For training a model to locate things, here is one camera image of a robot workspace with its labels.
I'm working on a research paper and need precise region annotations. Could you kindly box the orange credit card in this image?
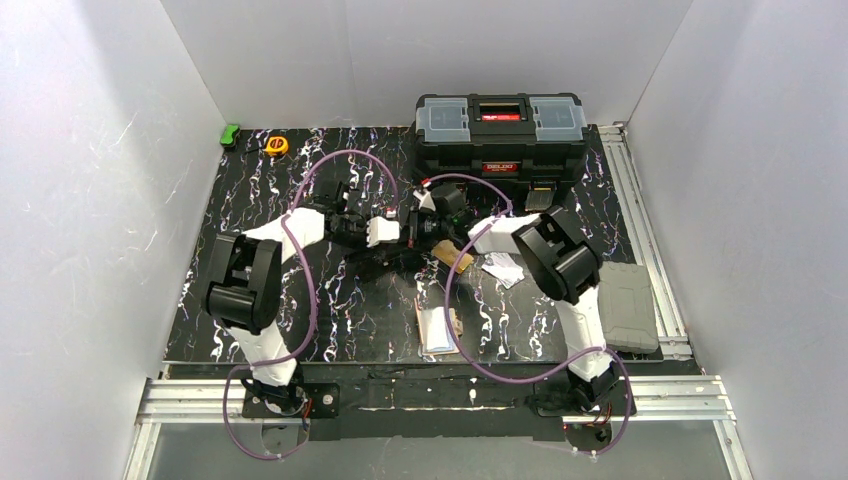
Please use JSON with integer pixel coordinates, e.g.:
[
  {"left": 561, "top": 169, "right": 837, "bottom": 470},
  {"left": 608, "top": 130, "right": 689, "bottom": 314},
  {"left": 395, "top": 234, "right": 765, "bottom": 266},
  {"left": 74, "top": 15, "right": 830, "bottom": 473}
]
[{"left": 430, "top": 240, "right": 474, "bottom": 275}]

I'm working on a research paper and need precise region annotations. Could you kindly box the white credit card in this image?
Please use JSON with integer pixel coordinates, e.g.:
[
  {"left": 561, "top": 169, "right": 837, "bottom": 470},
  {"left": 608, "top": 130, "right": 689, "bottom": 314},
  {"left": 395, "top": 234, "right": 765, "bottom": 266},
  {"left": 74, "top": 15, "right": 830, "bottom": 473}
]
[{"left": 482, "top": 252, "right": 525, "bottom": 289}]

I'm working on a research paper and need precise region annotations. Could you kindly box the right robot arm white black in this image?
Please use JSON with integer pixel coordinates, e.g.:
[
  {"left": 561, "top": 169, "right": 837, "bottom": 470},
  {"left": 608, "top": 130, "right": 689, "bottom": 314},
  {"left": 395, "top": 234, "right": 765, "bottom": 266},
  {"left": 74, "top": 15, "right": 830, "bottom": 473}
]
[{"left": 459, "top": 205, "right": 622, "bottom": 410}]

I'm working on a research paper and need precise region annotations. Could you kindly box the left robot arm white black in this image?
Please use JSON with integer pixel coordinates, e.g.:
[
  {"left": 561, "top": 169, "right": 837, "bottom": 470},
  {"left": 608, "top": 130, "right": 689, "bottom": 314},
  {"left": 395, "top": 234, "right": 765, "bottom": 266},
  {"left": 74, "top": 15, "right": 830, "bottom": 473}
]
[{"left": 203, "top": 183, "right": 401, "bottom": 415}]

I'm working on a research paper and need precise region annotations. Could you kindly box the yellow tape measure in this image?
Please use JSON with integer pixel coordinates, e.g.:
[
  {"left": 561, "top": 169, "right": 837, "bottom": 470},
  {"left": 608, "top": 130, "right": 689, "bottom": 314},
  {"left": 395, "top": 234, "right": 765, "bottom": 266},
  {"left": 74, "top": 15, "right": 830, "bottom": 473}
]
[{"left": 264, "top": 136, "right": 289, "bottom": 157}]

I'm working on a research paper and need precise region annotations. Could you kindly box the black toolbox with red label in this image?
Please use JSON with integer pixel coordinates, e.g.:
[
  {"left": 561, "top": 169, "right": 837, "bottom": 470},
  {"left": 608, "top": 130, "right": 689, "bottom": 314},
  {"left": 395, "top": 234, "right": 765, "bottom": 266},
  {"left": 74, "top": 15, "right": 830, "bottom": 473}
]
[{"left": 413, "top": 93, "right": 599, "bottom": 213}]

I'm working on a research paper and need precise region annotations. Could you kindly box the green small object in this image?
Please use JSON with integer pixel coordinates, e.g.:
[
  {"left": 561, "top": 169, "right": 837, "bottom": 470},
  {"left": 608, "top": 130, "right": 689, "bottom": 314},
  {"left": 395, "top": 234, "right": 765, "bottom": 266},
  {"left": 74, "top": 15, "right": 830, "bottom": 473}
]
[{"left": 219, "top": 124, "right": 241, "bottom": 149}]

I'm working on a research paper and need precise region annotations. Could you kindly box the grey rectangular box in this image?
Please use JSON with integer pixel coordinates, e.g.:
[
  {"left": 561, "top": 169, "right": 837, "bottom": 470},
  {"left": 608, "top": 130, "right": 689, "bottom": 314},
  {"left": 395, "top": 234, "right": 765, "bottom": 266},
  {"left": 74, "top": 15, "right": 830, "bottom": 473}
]
[{"left": 598, "top": 262, "right": 659, "bottom": 354}]

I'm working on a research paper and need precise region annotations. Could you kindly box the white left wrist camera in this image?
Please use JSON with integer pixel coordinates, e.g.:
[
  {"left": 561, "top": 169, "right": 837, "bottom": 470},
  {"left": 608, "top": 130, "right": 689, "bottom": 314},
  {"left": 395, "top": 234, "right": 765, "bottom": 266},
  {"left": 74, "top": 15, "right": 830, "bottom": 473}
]
[{"left": 366, "top": 210, "right": 401, "bottom": 248}]

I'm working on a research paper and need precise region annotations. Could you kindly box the aluminium frame rail right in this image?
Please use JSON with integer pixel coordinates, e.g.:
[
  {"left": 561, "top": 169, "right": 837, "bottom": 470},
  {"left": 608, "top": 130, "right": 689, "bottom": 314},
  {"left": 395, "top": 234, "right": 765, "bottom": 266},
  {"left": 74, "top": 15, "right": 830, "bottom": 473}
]
[{"left": 599, "top": 123, "right": 693, "bottom": 361}]

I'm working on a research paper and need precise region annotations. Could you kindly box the aluminium frame rail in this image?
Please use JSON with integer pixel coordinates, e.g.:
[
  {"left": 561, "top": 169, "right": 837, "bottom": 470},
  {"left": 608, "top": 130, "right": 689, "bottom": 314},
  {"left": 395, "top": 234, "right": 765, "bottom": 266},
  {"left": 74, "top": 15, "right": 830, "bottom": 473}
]
[
  {"left": 599, "top": 123, "right": 693, "bottom": 361},
  {"left": 124, "top": 375, "right": 752, "bottom": 479}
]

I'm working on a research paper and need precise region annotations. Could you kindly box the aluminium frame rail front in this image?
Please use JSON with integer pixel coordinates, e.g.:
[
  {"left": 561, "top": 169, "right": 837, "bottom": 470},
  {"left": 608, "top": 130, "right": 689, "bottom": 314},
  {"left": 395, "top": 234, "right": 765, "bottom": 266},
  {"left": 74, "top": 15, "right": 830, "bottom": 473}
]
[{"left": 124, "top": 375, "right": 752, "bottom": 479}]

